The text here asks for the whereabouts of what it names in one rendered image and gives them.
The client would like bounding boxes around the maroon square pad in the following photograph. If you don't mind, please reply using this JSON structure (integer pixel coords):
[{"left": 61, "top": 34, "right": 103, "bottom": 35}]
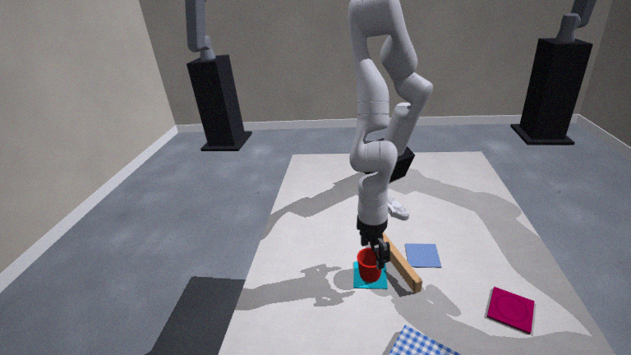
[{"left": 487, "top": 287, "right": 534, "bottom": 334}]

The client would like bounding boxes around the red cup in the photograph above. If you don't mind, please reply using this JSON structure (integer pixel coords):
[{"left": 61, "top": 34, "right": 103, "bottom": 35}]
[{"left": 357, "top": 247, "right": 382, "bottom": 283}]

